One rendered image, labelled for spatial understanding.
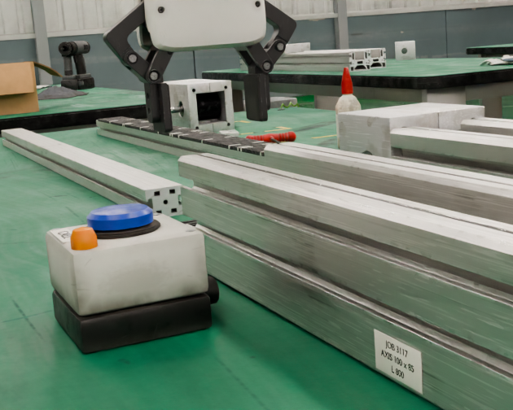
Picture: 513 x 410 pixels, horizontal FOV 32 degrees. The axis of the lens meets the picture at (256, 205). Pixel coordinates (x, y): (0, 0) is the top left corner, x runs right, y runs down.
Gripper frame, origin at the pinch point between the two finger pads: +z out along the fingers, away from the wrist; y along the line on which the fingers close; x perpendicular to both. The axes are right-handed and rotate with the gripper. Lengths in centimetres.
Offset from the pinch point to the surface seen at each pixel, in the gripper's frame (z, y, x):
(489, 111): 56, -361, -427
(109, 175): 8.2, 2.2, -28.2
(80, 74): 5, -64, -340
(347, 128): 3.0, -13.9, -1.8
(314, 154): 2.7, -2.5, 13.8
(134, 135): 10, -17, -85
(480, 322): 6.1, 4.7, 41.9
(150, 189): 8.3, 1.6, -14.4
